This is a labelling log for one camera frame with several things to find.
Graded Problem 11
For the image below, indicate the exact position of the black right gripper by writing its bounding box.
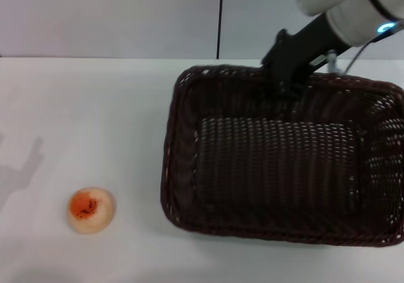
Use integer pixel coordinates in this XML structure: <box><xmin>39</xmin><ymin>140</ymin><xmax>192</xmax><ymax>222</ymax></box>
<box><xmin>261</xmin><ymin>11</ymin><xmax>348</xmax><ymax>100</ymax></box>

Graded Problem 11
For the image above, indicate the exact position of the dark brown woven basket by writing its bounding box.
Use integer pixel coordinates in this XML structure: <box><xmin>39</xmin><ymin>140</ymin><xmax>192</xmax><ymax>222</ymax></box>
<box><xmin>160</xmin><ymin>64</ymin><xmax>404</xmax><ymax>250</ymax></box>

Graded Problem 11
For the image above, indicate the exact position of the round bun with orange topping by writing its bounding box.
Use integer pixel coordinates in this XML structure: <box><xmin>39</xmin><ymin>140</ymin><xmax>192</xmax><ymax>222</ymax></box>
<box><xmin>66</xmin><ymin>186</ymin><xmax>117</xmax><ymax>235</ymax></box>

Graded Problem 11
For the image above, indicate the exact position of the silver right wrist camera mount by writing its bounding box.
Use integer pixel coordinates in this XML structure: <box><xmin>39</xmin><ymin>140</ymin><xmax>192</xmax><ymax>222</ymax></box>
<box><xmin>312</xmin><ymin>50</ymin><xmax>342</xmax><ymax>74</ymax></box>

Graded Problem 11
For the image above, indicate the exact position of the thin grey gripper cable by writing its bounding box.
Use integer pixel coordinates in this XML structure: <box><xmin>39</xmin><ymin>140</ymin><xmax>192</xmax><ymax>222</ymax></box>
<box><xmin>334</xmin><ymin>33</ymin><xmax>388</xmax><ymax>75</ymax></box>

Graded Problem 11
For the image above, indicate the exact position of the thin black wall strip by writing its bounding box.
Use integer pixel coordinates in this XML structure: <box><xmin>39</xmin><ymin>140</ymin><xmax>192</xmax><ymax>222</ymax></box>
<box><xmin>216</xmin><ymin>0</ymin><xmax>225</xmax><ymax>59</ymax></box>

